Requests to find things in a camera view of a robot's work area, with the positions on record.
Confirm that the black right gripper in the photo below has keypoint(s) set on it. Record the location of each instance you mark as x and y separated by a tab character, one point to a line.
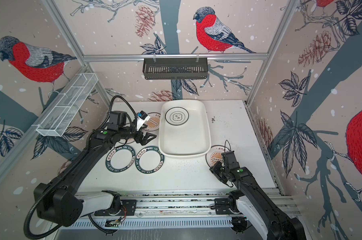
215	169

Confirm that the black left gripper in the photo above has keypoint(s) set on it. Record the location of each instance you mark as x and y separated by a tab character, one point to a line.
145	140

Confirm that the orange sunburst plate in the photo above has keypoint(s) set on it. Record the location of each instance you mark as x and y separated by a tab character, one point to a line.
215	155
153	122

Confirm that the white clover plate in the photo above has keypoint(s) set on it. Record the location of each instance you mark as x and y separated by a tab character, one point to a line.
177	116

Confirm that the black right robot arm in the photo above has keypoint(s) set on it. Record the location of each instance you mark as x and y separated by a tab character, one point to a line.
250	203

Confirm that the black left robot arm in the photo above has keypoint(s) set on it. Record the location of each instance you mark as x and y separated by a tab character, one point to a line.
58	201

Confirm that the white plastic bin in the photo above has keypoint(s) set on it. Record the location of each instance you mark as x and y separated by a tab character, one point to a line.
190	140

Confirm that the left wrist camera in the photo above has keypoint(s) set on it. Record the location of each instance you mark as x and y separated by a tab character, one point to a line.
141	119

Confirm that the green ring plate inner left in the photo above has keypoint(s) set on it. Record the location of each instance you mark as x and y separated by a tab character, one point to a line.
149	160

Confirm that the green ring plate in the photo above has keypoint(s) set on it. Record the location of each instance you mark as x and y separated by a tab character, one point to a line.
149	160
120	159

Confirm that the green ring plate outer left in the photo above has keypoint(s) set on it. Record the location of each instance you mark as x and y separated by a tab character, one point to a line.
120	159

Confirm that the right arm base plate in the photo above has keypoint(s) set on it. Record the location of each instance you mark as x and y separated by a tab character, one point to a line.
222	207

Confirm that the black hanging wire basket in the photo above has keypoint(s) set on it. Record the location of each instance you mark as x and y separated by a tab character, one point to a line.
175	69

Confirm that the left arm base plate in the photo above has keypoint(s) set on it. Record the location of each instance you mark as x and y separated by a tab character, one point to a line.
124	208

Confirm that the white mesh wall shelf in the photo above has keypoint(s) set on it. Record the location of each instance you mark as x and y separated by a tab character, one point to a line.
60	117

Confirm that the aluminium frame top bar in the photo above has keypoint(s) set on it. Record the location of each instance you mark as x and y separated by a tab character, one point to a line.
137	58

